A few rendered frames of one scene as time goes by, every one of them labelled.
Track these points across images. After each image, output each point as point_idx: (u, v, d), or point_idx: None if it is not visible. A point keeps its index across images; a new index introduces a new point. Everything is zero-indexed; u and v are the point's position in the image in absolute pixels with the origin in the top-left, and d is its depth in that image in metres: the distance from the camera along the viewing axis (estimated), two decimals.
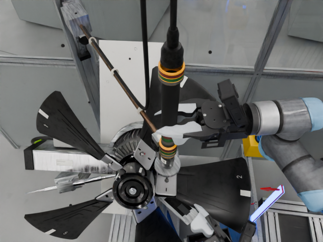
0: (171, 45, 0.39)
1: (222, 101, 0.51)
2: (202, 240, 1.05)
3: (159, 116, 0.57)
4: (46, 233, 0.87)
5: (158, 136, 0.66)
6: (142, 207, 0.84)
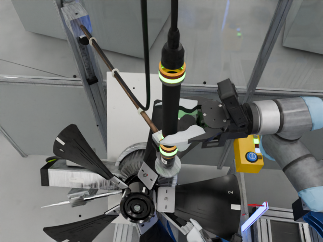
0: (172, 45, 0.39)
1: (222, 101, 0.51)
2: None
3: (159, 107, 0.59)
4: None
5: (158, 136, 0.67)
6: None
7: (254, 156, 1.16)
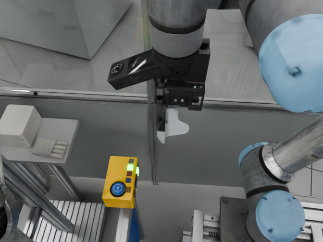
0: None
1: (125, 85, 0.46)
2: None
3: (166, 105, 0.58)
4: None
5: None
6: None
7: (120, 189, 0.88)
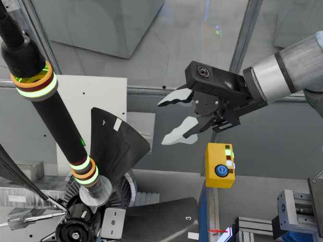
0: (6, 42, 0.25)
1: (195, 88, 0.45)
2: None
3: (162, 105, 0.58)
4: None
5: None
6: None
7: (225, 170, 1.02)
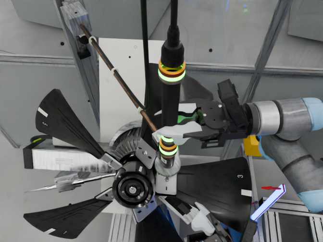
0: (171, 43, 0.38)
1: (222, 101, 0.51)
2: (202, 240, 1.04)
3: (159, 116, 0.57)
4: (39, 108, 0.76)
5: (158, 135, 0.66)
6: (111, 193, 0.83)
7: None
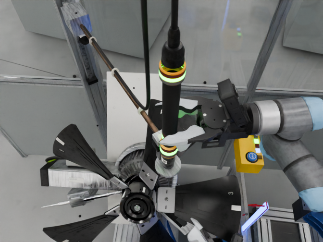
0: (172, 44, 0.38)
1: (222, 101, 0.51)
2: None
3: (159, 107, 0.59)
4: (56, 138, 0.89)
5: (158, 136, 0.66)
6: (118, 210, 0.95)
7: (255, 156, 1.15)
